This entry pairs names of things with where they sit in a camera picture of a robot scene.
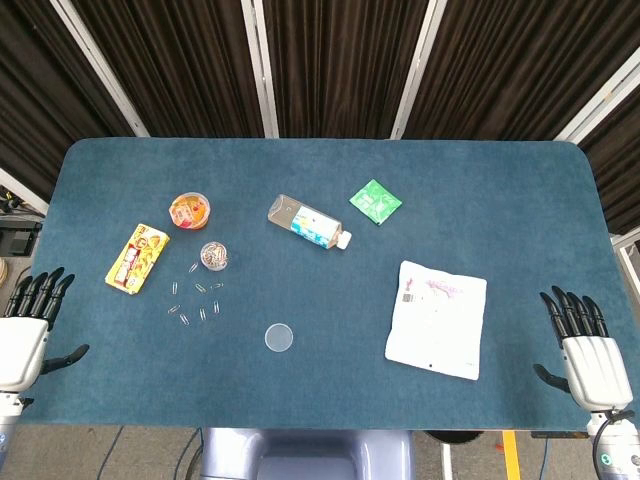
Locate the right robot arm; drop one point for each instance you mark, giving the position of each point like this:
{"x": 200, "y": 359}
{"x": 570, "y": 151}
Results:
{"x": 617, "y": 450}

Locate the white side frame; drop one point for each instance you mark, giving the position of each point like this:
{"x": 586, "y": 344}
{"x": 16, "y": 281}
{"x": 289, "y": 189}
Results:
{"x": 625, "y": 240}

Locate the dark brown curtain panel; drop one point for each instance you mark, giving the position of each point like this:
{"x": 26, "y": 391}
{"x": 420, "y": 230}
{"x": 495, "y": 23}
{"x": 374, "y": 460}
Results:
{"x": 40, "y": 90}
{"x": 345, "y": 65}
{"x": 510, "y": 65}
{"x": 622, "y": 165}
{"x": 175, "y": 65}

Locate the clear paperclip container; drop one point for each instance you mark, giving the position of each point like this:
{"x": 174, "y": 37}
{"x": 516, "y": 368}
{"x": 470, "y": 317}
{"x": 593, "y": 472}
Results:
{"x": 215, "y": 256}

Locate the green sachet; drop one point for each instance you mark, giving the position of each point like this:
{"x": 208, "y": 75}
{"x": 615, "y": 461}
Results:
{"x": 375, "y": 201}

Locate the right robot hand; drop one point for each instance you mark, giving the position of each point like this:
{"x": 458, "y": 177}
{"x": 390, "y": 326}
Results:
{"x": 597, "y": 370}

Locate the blue felt table cover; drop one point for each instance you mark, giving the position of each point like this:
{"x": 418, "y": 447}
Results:
{"x": 320, "y": 165}

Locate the yellow snack box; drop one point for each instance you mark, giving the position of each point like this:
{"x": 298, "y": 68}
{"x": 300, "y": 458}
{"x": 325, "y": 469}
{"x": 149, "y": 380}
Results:
{"x": 137, "y": 257}

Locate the round wooden object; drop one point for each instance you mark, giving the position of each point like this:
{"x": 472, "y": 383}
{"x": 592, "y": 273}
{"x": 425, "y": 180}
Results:
{"x": 3, "y": 272}

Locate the white frame post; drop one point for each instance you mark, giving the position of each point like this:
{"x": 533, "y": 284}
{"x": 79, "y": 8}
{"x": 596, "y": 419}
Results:
{"x": 600, "y": 105}
{"x": 418, "y": 67}
{"x": 100, "y": 67}
{"x": 22, "y": 192}
{"x": 261, "y": 67}

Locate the clear drink bottle blue label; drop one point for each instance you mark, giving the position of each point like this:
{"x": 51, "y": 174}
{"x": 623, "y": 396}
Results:
{"x": 310, "y": 222}

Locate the white plastic bag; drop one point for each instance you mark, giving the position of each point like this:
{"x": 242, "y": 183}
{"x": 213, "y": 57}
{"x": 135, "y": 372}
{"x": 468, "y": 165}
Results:
{"x": 435, "y": 325}

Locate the orange jelly cup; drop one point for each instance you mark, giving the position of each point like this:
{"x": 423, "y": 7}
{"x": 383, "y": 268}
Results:
{"x": 189, "y": 211}

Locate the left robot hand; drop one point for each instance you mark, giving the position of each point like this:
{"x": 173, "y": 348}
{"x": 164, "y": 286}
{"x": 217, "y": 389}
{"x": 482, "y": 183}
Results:
{"x": 22, "y": 350}

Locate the clear round lid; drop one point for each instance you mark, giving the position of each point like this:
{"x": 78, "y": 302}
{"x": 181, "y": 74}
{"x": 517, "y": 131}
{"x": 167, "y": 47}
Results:
{"x": 279, "y": 337}

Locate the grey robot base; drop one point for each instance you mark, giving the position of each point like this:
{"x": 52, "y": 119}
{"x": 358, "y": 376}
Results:
{"x": 310, "y": 450}

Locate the black round floor object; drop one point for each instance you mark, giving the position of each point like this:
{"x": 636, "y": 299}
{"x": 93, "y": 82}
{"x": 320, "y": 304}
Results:
{"x": 455, "y": 436}

